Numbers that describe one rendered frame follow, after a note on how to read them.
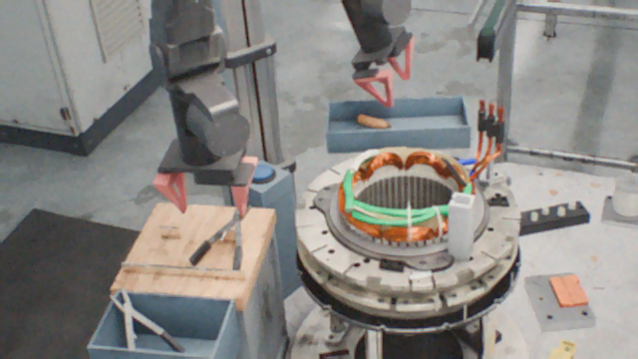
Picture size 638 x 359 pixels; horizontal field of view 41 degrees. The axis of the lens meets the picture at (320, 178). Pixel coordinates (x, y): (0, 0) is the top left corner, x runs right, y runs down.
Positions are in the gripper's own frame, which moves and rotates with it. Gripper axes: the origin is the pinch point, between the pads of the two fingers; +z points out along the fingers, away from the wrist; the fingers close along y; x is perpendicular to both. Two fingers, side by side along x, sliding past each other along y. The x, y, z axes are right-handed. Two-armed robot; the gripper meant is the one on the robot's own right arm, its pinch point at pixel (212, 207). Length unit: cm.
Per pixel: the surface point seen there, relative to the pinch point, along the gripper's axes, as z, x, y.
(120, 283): 8.4, -7.2, -12.7
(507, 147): 105, 168, 48
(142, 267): 7.4, -4.8, -10.1
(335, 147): 12.4, 33.2, 11.3
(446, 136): 11.1, 35.8, 30.2
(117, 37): 84, 207, -108
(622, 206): 35, 48, 64
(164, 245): 8.6, 1.3, -8.9
